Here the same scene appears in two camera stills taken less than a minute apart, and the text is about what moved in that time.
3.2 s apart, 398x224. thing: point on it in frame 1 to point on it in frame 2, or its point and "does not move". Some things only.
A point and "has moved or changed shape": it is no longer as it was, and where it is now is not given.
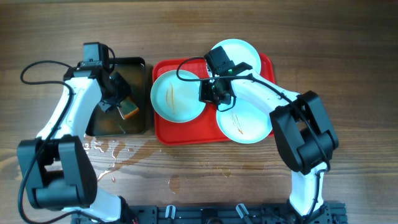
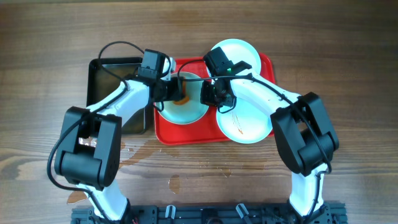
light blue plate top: [240, 51] does not move
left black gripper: [125, 88] to [177, 91]
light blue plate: [176, 100] does not move
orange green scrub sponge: [127, 108] has moved or changed shape
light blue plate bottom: [245, 122] does not move
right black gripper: [204, 95] does not move
